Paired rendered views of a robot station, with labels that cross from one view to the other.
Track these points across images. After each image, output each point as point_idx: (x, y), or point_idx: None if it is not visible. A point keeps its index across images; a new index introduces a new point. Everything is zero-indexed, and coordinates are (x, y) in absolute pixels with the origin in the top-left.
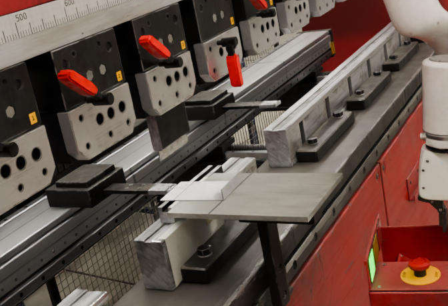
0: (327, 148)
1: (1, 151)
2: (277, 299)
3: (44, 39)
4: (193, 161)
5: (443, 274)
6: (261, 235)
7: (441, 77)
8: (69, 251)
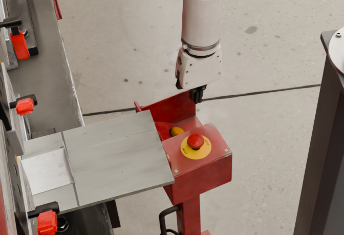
0: (34, 34)
1: None
2: (116, 222)
3: (11, 207)
4: None
5: (211, 140)
6: None
7: (210, 6)
8: None
